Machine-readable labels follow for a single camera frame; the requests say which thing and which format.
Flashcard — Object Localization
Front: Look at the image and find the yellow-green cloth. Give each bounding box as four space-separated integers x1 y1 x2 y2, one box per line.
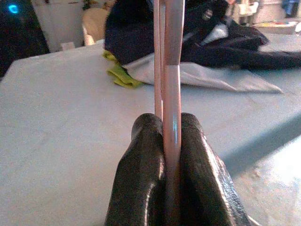
102 50 143 89

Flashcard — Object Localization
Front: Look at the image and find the white plastic table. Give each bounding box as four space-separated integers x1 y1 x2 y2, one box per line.
0 32 301 226

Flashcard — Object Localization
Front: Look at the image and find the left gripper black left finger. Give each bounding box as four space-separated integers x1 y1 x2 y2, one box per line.
105 113 166 226

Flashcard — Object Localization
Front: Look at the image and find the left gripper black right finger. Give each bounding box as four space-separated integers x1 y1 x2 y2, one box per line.
180 113 253 226

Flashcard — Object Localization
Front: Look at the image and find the pale pink plastic hanger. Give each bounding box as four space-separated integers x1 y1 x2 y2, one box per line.
152 0 183 226

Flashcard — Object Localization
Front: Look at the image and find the black device with cyan light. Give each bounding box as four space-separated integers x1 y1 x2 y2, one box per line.
0 0 50 80

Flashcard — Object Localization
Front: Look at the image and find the white cabinet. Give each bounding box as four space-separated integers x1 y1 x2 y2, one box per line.
32 0 85 51

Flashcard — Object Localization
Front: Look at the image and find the black garment with grey lining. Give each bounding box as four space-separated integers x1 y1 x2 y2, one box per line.
104 0 301 94

